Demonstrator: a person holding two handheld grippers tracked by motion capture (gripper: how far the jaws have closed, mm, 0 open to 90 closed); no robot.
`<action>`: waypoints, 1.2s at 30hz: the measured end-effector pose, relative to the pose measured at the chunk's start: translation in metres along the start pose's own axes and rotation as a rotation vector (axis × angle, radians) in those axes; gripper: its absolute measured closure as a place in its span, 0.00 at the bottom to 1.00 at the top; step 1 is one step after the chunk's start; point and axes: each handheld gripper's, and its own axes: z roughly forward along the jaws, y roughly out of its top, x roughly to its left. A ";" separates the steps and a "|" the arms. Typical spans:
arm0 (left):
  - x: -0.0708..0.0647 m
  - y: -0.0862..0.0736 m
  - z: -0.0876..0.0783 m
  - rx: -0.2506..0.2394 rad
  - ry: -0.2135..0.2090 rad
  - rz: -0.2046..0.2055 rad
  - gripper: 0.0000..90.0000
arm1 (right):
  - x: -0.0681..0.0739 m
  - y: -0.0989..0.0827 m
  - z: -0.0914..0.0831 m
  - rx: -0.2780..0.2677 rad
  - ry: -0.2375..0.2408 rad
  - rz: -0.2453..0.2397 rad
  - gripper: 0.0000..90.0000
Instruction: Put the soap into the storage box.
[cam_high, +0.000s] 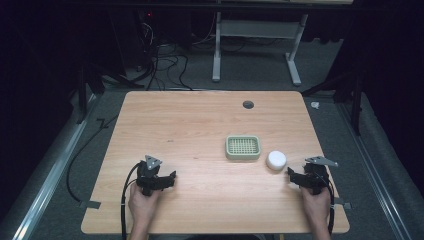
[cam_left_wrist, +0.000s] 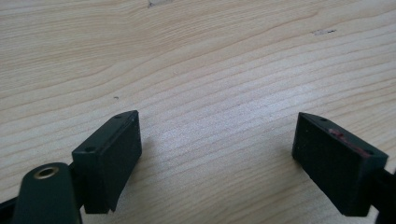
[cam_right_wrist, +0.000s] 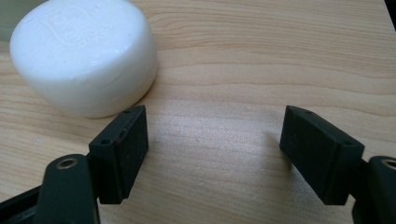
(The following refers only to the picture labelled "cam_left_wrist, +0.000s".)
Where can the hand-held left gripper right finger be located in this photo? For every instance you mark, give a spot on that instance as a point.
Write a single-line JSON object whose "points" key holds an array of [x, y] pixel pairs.
{"points": [[336, 168]]}

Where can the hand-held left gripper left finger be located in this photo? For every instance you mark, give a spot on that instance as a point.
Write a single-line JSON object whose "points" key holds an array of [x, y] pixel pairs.
{"points": [[109, 165]]}

